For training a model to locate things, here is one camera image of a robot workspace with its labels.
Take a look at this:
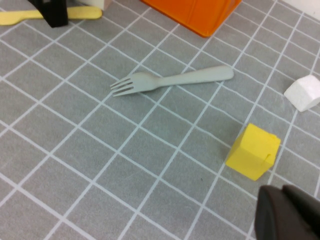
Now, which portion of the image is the white foam block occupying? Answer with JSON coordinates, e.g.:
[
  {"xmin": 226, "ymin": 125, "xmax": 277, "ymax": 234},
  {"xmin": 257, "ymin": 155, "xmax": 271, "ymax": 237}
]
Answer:
[{"xmin": 283, "ymin": 74, "xmax": 320, "ymax": 113}]

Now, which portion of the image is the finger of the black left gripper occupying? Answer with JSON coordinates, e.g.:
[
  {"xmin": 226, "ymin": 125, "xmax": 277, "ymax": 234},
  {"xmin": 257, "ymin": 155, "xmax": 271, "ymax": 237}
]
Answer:
[{"xmin": 27, "ymin": 0, "xmax": 70, "ymax": 29}]

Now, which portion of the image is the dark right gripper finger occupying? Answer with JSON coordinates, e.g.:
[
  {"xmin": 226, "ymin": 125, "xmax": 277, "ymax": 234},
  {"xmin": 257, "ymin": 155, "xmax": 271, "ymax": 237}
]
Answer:
[{"xmin": 254, "ymin": 184, "xmax": 320, "ymax": 240}]

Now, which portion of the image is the pale yellow plastic knife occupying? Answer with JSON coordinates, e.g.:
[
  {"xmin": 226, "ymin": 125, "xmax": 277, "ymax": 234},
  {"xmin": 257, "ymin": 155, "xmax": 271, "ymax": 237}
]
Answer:
[{"xmin": 0, "ymin": 6, "xmax": 103, "ymax": 26}]

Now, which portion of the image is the grey checkered tablecloth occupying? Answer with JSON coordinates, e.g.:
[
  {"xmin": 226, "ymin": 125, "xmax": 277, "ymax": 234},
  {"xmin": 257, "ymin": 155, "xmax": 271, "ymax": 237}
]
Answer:
[{"xmin": 0, "ymin": 0, "xmax": 320, "ymax": 240}]

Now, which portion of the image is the grey plastic fork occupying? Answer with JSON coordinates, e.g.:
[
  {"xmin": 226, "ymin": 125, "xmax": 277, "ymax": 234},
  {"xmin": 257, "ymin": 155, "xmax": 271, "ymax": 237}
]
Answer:
[{"xmin": 109, "ymin": 65, "xmax": 235, "ymax": 98}]

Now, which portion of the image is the yellow foam cube with notch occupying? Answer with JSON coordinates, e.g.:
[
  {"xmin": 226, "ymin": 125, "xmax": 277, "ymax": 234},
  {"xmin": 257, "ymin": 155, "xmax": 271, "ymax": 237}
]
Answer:
[{"xmin": 225, "ymin": 122, "xmax": 282, "ymax": 182}]

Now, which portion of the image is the orange plastic cutlery holder crate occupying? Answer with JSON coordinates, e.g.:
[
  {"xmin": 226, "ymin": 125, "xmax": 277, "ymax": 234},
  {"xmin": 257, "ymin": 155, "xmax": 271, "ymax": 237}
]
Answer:
[{"xmin": 139, "ymin": 0, "xmax": 242, "ymax": 39}]

